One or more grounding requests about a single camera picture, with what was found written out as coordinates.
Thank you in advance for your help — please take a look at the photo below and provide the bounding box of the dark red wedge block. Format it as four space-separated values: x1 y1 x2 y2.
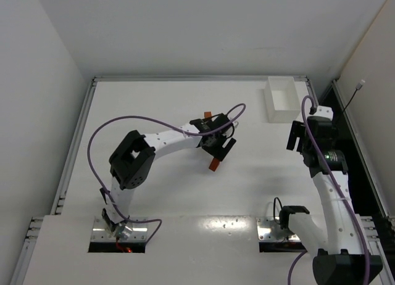
209 158 220 171

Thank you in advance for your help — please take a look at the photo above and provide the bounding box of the white perforated plastic box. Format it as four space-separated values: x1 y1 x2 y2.
264 76 301 123

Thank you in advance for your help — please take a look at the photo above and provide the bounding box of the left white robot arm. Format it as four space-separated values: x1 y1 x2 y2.
101 114 238 235

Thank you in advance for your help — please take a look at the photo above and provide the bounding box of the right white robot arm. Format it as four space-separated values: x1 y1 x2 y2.
279 115 383 284

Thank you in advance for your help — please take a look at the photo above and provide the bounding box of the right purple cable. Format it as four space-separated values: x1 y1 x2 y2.
286 95 371 285

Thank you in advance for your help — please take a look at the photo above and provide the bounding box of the purple cable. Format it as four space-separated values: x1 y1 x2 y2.
86 102 247 240
286 95 371 285

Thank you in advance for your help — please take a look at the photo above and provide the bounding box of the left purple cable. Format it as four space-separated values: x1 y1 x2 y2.
86 102 247 240

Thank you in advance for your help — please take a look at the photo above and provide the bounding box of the black cable with white plug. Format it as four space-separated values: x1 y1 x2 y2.
336 79 366 116

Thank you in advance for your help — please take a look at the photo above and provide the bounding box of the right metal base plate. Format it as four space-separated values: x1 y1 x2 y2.
256 217 300 243

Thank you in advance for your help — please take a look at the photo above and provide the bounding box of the metal base plate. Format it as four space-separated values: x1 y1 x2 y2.
256 217 300 243
90 218 148 243

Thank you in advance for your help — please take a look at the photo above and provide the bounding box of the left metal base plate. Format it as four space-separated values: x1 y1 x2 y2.
90 218 148 243

